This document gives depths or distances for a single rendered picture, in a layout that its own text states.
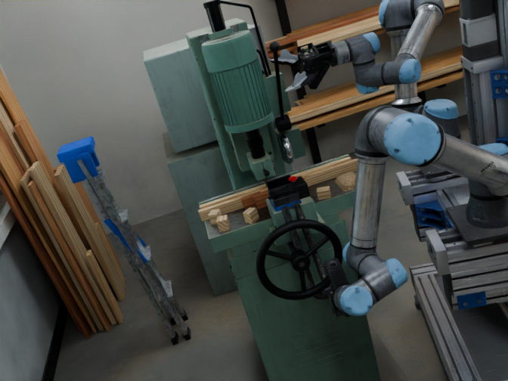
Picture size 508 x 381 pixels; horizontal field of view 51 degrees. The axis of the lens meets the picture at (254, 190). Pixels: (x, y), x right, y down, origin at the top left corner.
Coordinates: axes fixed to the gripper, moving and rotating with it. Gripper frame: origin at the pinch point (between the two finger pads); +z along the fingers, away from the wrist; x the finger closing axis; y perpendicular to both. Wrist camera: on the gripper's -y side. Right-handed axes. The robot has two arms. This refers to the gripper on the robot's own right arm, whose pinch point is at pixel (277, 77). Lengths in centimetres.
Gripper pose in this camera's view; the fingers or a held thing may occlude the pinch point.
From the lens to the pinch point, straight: 179.8
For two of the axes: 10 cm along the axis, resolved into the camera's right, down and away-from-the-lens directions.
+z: -9.5, 3.1, -0.7
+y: -1.1, -5.3, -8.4
